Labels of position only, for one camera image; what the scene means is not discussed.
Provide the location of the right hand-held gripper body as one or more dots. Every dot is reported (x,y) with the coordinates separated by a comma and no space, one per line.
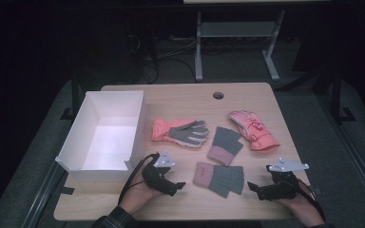
(283,186)

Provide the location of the grey fingerless glove pink cuff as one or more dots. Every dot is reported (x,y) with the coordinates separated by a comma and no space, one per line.
(225,144)
(221,179)

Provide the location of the grey metal floor rail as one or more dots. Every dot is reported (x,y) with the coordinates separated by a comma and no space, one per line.
(355,158)
(42,194)

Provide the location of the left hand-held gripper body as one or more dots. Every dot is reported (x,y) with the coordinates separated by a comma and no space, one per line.
(155,177)

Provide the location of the white cardboard box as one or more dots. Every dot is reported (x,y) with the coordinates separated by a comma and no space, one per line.
(107,142)

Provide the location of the pink padded winter glove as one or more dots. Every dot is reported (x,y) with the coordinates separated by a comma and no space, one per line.
(255,131)

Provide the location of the black metal stand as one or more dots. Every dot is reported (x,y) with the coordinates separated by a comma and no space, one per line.
(75,95)
(337,95)

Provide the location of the pink glove with grey palm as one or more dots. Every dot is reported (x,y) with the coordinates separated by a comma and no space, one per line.
(183,134)

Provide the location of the person's left hand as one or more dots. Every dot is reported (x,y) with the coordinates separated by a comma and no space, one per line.
(138,194)

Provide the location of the person's right hand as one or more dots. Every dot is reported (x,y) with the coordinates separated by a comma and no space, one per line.
(301,205)

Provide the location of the white metal desk frame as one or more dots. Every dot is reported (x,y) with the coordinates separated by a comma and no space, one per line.
(237,30)

